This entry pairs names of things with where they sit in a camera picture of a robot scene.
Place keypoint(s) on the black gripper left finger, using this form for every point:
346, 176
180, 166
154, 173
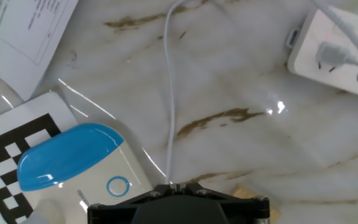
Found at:
160, 190

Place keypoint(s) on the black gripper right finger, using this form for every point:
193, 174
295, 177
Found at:
200, 190

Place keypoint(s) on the blue and white desk lamp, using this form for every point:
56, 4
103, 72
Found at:
67, 155

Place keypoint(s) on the white power strip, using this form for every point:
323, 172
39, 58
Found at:
306, 62

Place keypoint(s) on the wooden test tube rack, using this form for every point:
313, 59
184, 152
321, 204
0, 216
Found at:
244, 191

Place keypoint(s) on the printed paper sheet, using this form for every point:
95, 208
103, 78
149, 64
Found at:
23, 34

